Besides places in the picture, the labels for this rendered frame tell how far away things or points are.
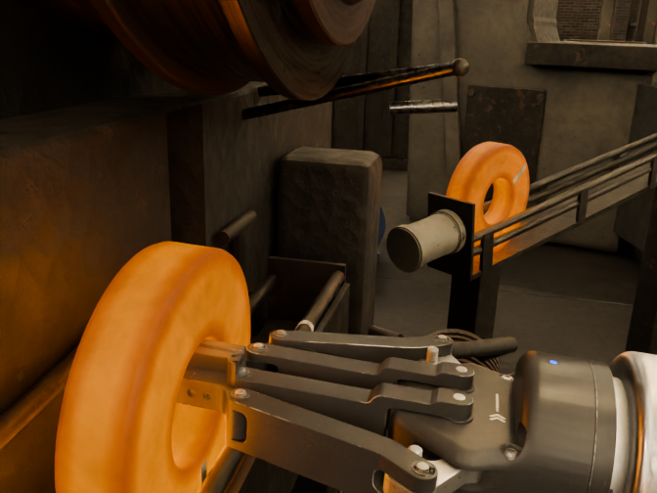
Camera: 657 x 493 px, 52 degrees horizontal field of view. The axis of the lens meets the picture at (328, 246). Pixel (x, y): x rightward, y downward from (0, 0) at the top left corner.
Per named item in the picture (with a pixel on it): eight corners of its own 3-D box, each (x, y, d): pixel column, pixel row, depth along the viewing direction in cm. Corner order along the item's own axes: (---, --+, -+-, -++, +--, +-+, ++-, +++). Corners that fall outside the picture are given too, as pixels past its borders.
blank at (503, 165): (464, 271, 97) (483, 278, 94) (428, 197, 87) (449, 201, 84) (520, 196, 102) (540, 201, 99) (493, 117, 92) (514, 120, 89)
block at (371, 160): (267, 368, 75) (268, 156, 68) (287, 337, 83) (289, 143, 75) (361, 381, 73) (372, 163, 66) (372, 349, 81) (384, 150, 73)
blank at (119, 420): (29, 329, 24) (114, 344, 24) (199, 201, 39) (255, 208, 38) (67, 630, 30) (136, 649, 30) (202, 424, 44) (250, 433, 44)
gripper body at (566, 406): (596, 587, 27) (371, 536, 29) (573, 462, 35) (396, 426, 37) (638, 427, 25) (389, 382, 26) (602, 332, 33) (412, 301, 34)
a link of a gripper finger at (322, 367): (473, 380, 31) (474, 366, 32) (242, 336, 33) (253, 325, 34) (461, 452, 32) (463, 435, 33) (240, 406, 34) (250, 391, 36)
